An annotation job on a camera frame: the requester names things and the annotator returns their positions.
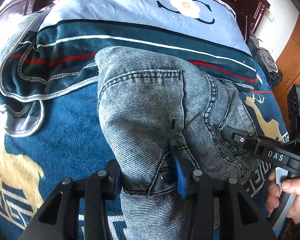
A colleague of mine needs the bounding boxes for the brown wooden wardrobe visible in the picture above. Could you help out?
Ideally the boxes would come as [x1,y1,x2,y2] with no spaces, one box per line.
[274,15,300,130]

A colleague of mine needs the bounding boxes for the pile of dark clothes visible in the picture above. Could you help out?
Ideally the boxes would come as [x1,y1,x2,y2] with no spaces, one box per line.
[247,35,283,90]

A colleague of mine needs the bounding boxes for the blue deer pattern blanket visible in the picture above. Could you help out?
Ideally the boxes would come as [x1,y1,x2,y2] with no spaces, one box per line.
[0,81,289,239]

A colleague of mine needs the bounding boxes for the right hand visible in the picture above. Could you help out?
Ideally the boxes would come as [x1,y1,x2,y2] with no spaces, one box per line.
[266,171,300,224]

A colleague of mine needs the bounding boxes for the white wall switch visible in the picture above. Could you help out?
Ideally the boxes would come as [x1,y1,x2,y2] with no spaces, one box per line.
[264,8,274,22]

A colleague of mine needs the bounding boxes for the light blue pillow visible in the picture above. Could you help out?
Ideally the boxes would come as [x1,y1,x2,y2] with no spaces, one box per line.
[0,0,263,138]
[0,11,47,65]

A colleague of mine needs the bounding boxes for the grey denim pants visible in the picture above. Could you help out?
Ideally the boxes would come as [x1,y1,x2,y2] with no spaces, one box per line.
[95,47,260,239]

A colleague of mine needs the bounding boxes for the right light blue pillow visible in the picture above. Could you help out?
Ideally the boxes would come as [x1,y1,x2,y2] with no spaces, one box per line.
[0,0,263,138]

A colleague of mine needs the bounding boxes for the left light blue pillow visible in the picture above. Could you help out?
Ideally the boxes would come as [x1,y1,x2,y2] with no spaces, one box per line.
[0,11,47,65]

